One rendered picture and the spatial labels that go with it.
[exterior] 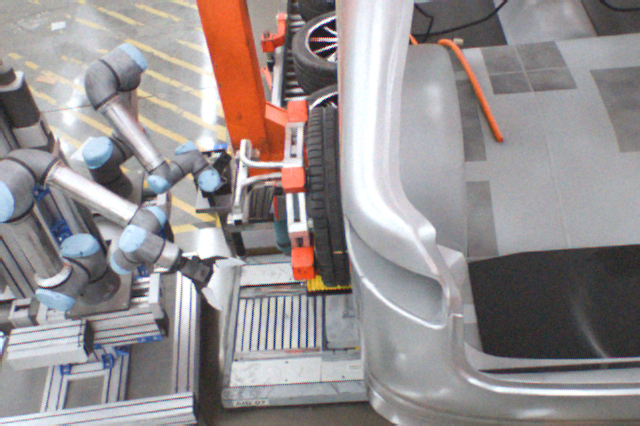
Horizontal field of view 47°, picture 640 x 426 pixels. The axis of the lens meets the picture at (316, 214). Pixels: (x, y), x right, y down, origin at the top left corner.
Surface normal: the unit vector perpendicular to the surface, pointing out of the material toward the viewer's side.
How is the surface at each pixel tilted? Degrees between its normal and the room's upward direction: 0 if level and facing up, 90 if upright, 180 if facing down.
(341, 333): 0
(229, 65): 90
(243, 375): 0
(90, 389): 0
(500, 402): 90
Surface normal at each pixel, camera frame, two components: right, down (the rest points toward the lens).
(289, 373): -0.11, -0.70
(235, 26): 0.00, 0.70
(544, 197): -0.11, -0.40
